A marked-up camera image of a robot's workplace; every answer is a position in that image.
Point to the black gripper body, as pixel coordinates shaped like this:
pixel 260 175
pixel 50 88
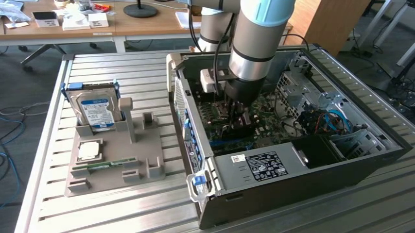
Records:
pixel 245 92

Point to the grey plastic parts rack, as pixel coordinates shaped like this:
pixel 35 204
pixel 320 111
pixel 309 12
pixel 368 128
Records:
pixel 117 150

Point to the metal CPU socket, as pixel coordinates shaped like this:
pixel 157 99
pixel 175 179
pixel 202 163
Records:
pixel 224 109

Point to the bare green RAM stick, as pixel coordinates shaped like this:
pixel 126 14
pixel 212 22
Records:
pixel 103 164

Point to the clear plastic bag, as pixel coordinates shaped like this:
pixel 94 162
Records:
pixel 13 12

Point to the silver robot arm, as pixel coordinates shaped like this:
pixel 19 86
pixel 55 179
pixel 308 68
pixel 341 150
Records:
pixel 257 36

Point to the black open PC case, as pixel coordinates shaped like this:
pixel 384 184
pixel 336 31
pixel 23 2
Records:
pixel 292 194

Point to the green motherboard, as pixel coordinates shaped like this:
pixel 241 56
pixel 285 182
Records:
pixel 269 131

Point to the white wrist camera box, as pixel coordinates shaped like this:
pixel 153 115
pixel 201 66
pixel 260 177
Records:
pixel 208 80

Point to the grey power supply unit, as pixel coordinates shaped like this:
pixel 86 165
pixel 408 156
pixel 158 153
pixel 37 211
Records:
pixel 234 174

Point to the blue expansion slot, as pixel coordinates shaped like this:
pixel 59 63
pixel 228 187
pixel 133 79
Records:
pixel 217 142

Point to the white table frame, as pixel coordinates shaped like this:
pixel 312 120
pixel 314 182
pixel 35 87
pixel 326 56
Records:
pixel 408 54

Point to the black power connector bundle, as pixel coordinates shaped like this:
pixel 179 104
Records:
pixel 308 121

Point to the beige tape roll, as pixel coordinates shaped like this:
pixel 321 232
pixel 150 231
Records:
pixel 62 3

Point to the white box with cup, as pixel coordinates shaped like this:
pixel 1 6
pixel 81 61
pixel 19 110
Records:
pixel 77 25

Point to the black round lamp base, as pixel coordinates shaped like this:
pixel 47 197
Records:
pixel 141 11

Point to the silver finned chipset heatsink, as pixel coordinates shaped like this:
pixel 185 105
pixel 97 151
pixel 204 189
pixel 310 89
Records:
pixel 265 143

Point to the blue case release latch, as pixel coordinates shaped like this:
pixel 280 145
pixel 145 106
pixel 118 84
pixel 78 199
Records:
pixel 198 180

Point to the white paper stack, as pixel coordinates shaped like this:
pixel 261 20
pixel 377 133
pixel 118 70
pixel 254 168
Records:
pixel 184 21

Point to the metal disk bay bracket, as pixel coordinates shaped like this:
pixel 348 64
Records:
pixel 360 143

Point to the small cardboard box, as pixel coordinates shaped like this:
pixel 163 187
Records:
pixel 197 11

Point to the hard disk in blue carrier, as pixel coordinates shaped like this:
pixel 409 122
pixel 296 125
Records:
pixel 94 109

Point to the orange plastic object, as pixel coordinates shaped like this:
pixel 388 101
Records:
pixel 102 7

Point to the graphics card with metal bracket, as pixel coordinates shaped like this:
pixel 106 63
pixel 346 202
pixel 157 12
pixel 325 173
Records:
pixel 240 132

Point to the white paper card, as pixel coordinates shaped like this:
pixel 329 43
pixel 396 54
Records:
pixel 17 25

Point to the silver CPU chip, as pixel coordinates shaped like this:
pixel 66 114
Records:
pixel 89 150

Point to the perforated metal drive cage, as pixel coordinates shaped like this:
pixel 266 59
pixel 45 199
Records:
pixel 292 85

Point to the white box with black insert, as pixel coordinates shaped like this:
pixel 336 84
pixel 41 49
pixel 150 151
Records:
pixel 47 21

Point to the wooden office desk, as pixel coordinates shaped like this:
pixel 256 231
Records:
pixel 146 26
pixel 49 34

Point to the small white labelled box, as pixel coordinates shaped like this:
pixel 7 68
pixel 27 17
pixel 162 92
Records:
pixel 98 21

